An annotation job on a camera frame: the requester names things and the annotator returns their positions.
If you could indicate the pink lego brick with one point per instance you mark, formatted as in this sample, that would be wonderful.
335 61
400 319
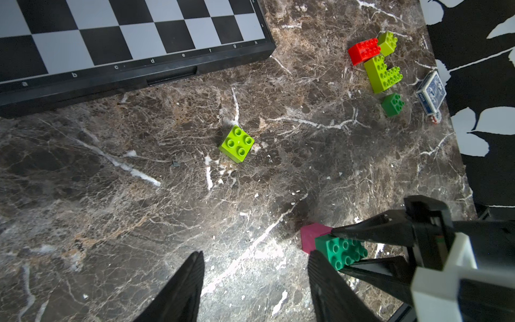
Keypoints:
309 233

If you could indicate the dark green long lego brick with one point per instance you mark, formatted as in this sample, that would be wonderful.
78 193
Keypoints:
340 252

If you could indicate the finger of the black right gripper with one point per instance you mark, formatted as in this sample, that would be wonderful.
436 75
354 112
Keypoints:
392 275
392 227

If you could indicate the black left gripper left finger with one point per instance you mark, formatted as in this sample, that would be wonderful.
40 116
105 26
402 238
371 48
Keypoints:
180 299

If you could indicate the blue playing card box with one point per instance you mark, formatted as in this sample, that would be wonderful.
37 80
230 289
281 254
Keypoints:
431 93

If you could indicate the lime lego brick long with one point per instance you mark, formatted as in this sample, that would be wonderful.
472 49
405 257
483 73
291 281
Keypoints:
387 79
374 68

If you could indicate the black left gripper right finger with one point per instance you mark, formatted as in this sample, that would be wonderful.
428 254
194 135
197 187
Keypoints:
332 297

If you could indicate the red lego brick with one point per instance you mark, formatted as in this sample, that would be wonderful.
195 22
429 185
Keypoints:
363 51

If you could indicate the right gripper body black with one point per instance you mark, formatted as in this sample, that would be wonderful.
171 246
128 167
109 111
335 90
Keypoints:
434 233

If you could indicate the dark green square lego brick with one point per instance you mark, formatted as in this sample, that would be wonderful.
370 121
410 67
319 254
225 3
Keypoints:
392 104

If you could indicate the black white chessboard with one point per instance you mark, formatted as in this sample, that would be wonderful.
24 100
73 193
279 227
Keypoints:
59 53

